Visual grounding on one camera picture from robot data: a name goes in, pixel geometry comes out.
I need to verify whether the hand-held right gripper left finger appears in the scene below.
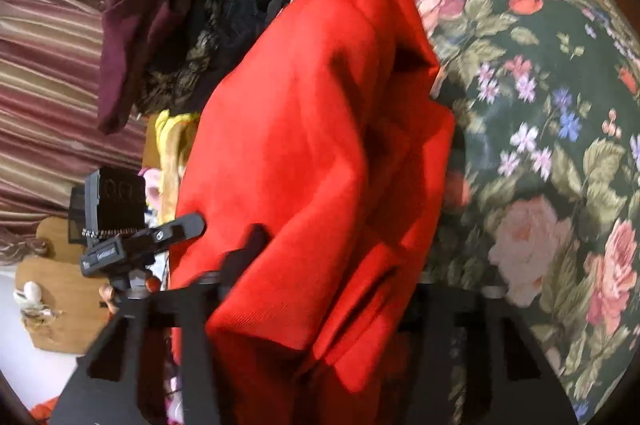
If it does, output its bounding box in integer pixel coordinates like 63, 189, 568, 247
50, 224, 282, 425

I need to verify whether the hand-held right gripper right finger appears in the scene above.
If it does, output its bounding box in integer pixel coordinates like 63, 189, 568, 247
397, 282, 576, 425

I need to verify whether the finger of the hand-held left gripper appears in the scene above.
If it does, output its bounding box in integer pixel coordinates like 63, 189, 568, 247
144, 212, 207, 257

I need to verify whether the red zip jacket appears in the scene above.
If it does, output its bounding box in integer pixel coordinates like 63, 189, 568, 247
167, 0, 457, 425

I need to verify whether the person's left hand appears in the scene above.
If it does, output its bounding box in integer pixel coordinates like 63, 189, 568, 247
99, 284, 121, 315

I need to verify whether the yellow plush blanket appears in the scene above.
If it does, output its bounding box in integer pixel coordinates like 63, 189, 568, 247
154, 109, 201, 206

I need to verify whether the wooden headboard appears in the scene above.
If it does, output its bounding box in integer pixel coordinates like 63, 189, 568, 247
15, 215, 168, 353

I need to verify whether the striped curtain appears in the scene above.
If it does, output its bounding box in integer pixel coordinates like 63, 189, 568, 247
0, 0, 151, 266

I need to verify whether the white ornament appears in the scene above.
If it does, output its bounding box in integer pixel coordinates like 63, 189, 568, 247
14, 280, 57, 321

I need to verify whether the black patterned folded garment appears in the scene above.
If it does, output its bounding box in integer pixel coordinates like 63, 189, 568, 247
135, 0, 276, 116

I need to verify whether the maroon folded garment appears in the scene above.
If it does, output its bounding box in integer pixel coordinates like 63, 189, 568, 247
96, 0, 231, 136

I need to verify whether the floral bedspread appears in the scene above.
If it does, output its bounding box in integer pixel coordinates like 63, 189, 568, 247
232, 0, 640, 425

